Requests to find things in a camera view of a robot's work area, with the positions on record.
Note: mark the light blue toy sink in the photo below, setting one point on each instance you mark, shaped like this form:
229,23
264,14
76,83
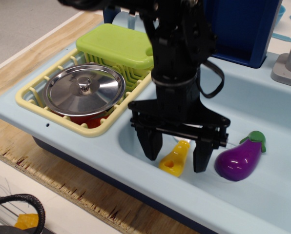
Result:
251,99

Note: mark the red pot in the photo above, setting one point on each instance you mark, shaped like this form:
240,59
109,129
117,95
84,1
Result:
92,121

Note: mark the orange tape piece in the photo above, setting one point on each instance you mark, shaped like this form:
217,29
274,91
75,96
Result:
27,221

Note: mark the light blue plate holder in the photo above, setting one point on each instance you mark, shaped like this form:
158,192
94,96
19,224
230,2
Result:
124,19

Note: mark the cream dish rack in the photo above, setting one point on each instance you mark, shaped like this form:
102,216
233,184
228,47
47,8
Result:
30,96

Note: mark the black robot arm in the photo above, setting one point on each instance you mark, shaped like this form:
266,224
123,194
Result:
182,40

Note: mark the blue plastic cup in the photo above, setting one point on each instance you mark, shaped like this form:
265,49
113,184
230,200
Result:
281,12

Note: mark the blue plastic utensil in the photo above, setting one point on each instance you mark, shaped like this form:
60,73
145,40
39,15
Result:
281,37

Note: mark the wooden base board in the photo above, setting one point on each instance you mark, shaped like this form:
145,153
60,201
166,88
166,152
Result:
75,201

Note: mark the yellow handled white toy knife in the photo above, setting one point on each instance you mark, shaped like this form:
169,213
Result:
174,162

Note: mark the green plastic cutting board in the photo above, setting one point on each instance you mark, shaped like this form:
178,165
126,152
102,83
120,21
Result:
118,44

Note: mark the purple toy eggplant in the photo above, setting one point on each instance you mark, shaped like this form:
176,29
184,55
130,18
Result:
238,163

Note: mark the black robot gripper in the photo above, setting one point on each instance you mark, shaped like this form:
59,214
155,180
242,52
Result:
178,110

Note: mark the dark blue back panel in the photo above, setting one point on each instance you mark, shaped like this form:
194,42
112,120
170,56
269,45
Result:
243,31

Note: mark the steel pot lid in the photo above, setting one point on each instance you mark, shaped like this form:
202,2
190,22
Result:
84,90

